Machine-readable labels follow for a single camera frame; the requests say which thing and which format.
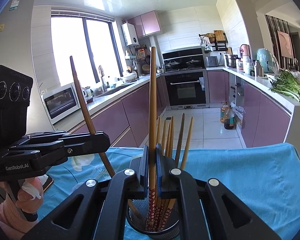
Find cooking oil bottle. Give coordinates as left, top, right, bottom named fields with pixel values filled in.
left=220, top=101, right=229, bottom=123

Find wooden chopstick six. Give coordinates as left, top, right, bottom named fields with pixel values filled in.
left=180, top=117, right=193, bottom=170

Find black mesh pen cup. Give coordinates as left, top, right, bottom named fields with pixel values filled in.
left=125, top=197, right=180, bottom=240

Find grey refrigerator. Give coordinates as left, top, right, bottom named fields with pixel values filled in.
left=0, top=0, right=53, bottom=134

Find white water heater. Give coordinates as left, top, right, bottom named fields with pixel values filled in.
left=121, top=22, right=139, bottom=46

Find pink sleeve left forearm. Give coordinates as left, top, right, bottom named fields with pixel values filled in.
left=0, top=195, right=39, bottom=239

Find wooden chopstick three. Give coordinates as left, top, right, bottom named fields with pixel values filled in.
left=165, top=122, right=171, bottom=157

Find person left hand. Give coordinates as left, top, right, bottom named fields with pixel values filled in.
left=15, top=177, right=44, bottom=213

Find black wall spice rack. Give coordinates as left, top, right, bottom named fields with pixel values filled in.
left=198, top=30, right=228, bottom=53

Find pink upper cabinet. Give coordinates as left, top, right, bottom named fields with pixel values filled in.
left=128, top=11, right=161, bottom=38

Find dark soy sauce bottle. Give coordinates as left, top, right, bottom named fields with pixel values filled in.
left=224, top=106, right=235, bottom=129

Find green leafy vegetables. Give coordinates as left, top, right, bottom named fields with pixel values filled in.
left=270, top=70, right=300, bottom=102

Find kitchen window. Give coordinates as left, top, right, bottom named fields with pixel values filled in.
left=51, top=15, right=123, bottom=87

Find black range hood stove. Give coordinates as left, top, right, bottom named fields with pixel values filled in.
left=162, top=47, right=205, bottom=72

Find white microwave oven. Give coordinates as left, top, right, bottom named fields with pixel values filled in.
left=42, top=83, right=80, bottom=125

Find blue floral tablecloth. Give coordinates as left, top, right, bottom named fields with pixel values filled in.
left=38, top=143, right=300, bottom=239

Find black built-in oven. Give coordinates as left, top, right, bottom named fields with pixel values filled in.
left=164, top=69, right=210, bottom=110

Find steel stock pot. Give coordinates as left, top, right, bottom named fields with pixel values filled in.
left=224, top=54, right=238, bottom=68

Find wooden chopstick four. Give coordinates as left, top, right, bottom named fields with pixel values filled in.
left=167, top=116, right=174, bottom=158

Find wooden chopstick eight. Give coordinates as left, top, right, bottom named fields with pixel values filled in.
left=146, top=47, right=157, bottom=231

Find wooden chopstick five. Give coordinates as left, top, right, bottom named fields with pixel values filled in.
left=175, top=113, right=185, bottom=166

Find chrome sink faucet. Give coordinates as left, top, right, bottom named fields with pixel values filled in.
left=98, top=65, right=107, bottom=93

